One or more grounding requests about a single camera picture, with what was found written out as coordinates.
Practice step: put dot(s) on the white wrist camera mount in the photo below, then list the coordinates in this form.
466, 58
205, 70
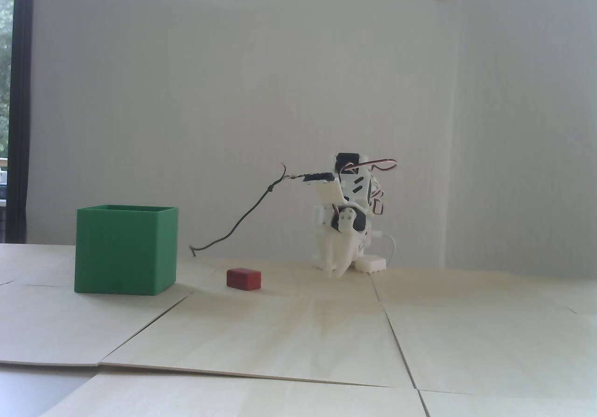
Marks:
329, 191

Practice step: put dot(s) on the dark window frame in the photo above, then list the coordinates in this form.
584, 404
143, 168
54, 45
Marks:
21, 109

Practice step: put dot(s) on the green box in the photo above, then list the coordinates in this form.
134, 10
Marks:
121, 249

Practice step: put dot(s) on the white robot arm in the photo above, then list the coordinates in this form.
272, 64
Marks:
361, 184

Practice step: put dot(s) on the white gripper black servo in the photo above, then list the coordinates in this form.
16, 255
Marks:
334, 245

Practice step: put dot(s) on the red block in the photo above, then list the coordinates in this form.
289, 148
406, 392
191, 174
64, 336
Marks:
242, 279

